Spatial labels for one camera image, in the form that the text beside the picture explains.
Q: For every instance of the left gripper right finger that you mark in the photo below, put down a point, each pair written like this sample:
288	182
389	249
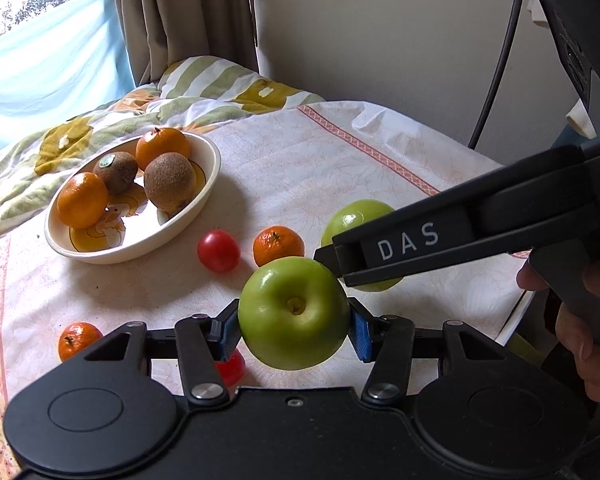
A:
474	403

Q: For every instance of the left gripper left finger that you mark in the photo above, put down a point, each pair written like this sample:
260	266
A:
120	402

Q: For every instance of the green apple front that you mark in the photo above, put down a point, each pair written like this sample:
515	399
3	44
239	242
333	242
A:
293	313

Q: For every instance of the large orange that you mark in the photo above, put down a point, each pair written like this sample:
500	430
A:
159	141
82	200

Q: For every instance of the brown kiwi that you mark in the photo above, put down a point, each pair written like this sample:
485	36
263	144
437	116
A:
170	182

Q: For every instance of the kiwi with green sticker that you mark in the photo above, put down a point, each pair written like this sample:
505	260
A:
117	170

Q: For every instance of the person right hand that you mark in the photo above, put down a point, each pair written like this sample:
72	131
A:
575	335

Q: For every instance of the small mandarin left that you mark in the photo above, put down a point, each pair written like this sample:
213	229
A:
75	338

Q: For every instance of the small mandarin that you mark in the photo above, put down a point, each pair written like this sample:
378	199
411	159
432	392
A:
276	242
75	338

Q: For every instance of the red tomato near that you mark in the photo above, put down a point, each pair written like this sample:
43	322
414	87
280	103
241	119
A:
232	370

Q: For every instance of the red tomato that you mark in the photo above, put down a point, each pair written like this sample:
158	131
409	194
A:
232	370
218	251

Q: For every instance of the red tomato far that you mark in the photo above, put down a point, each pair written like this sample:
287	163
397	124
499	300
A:
218	251

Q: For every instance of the cream bowl with duck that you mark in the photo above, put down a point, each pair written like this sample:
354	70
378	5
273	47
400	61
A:
132	226

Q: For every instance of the small mandarin right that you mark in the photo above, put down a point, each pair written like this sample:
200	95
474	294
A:
276	242

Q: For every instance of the white pink floral cloth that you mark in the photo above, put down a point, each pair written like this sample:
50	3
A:
292	168

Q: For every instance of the floral green striped quilt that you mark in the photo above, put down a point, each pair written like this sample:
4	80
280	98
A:
195	95

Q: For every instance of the light blue window sheet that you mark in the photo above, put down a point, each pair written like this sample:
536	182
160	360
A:
62	63

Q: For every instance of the brown curtain right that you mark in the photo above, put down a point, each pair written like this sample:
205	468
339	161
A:
159	33

